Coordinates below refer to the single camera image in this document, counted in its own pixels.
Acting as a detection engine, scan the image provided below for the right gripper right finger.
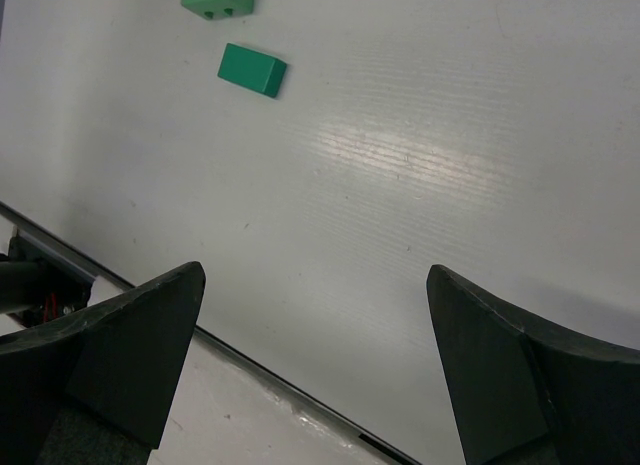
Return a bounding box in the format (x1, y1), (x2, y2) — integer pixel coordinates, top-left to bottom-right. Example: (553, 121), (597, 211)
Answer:
(426, 265), (639, 464)

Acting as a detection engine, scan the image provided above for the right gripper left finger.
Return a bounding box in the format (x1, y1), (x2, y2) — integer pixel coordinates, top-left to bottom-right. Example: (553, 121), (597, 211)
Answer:
(1, 262), (206, 464)

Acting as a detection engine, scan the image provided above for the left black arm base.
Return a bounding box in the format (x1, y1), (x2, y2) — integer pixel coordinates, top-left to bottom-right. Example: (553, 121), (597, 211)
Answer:
(4, 235), (95, 328)

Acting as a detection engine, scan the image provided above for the dark green rectangular block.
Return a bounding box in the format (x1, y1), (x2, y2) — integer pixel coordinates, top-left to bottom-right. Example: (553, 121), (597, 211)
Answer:
(217, 43), (288, 98)

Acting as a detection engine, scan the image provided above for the light green rectangular block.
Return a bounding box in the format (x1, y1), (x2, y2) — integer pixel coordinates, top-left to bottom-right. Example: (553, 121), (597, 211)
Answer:
(181, 0), (255, 21)

